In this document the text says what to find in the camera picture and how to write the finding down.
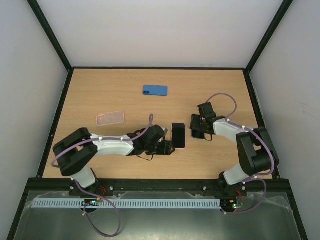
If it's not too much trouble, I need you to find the black phone blue edge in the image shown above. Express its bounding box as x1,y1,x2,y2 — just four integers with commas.
190,125,205,140

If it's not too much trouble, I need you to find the black phone case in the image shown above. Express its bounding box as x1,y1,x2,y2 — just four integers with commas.
154,140,176,156

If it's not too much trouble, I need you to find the black phone pink edge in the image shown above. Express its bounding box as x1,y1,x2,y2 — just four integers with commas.
171,122,186,148

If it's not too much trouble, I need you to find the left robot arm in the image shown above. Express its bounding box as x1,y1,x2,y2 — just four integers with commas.
51,124,174,189

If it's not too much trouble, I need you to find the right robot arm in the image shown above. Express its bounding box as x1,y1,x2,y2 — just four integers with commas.
190,102,279,196

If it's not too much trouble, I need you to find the pink translucent phone case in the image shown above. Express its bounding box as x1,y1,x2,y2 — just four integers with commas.
96,111,125,126

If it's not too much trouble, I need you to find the blue phone case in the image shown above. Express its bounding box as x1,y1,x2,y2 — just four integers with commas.
142,85,168,97

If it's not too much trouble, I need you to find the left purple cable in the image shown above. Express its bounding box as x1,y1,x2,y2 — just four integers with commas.
51,113,155,168

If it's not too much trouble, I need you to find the purple cable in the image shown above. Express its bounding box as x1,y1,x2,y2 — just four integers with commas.
51,113,155,168
204,92,277,178

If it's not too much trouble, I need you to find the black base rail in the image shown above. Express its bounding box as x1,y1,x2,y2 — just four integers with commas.
24,177,292,198

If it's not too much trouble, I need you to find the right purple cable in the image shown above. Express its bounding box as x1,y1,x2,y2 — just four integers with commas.
204,92,277,178

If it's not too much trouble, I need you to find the light blue slotted cable duct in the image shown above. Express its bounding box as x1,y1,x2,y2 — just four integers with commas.
31,198,221,210

